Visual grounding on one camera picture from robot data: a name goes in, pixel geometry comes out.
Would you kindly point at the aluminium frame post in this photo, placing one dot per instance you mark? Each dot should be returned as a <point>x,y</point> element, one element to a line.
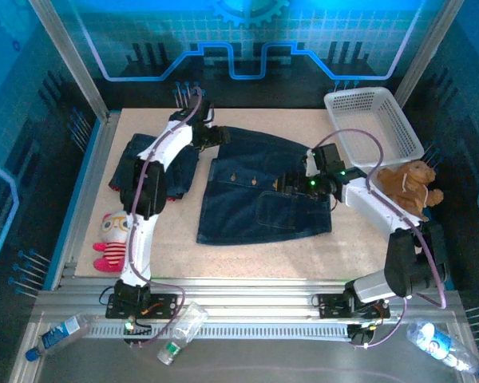
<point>427,56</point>
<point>70,56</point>

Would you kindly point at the aluminium frame rail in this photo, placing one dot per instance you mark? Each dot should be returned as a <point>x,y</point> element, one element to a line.
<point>243,295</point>

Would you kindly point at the black connector box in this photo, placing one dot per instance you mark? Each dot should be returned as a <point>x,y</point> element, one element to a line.
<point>137,330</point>
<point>359,335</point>

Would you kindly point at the white plastic basket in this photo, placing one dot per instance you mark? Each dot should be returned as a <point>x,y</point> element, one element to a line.
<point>399,127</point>

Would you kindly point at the brown teddy bear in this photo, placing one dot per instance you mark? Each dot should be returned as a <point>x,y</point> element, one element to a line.
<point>409,187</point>

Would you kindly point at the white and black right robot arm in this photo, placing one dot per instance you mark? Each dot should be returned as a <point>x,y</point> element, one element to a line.
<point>373,203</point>

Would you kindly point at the dark blue denim skirt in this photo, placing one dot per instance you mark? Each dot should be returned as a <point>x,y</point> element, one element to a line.
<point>179,171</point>
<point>243,207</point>

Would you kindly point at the red polka dot skirt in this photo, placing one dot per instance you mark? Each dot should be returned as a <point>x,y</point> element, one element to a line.
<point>175,198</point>

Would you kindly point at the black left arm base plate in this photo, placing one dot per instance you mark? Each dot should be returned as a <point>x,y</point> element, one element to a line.
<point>165,307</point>

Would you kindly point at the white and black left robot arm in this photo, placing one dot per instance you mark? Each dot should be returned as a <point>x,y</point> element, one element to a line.
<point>139,247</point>

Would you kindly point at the pink and white plush toy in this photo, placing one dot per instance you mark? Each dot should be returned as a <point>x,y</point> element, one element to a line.
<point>113,225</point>

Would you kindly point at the blue capped water bottle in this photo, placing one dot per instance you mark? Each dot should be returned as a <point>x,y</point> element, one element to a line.
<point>58,335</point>

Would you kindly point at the clear bottle with green cap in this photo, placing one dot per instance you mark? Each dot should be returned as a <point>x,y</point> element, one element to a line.
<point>183,329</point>

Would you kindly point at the large blue label water bottle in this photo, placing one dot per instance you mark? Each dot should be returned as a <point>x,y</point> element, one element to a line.
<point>437,343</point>

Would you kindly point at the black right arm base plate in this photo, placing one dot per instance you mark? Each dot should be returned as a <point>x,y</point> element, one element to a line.
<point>331,305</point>

